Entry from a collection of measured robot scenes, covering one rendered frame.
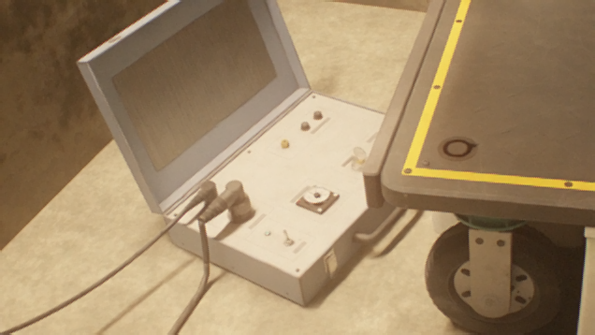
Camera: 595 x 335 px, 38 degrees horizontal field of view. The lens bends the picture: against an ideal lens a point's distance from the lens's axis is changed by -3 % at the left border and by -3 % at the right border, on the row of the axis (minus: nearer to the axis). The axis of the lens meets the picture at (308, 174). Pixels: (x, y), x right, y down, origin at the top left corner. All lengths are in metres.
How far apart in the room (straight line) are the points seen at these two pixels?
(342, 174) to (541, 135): 0.47
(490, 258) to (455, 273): 0.08
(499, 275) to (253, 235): 0.39
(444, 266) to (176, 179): 0.50
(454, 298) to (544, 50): 0.33
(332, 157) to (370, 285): 0.24
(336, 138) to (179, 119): 0.26
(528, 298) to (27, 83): 0.86
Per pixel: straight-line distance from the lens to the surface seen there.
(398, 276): 1.27
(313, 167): 1.39
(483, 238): 1.03
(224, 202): 1.27
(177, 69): 1.40
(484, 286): 1.09
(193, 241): 1.34
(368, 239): 1.28
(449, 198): 0.91
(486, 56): 1.12
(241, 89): 1.48
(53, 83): 1.54
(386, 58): 1.74
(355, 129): 1.46
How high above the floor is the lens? 0.90
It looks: 38 degrees down
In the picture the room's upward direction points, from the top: 10 degrees counter-clockwise
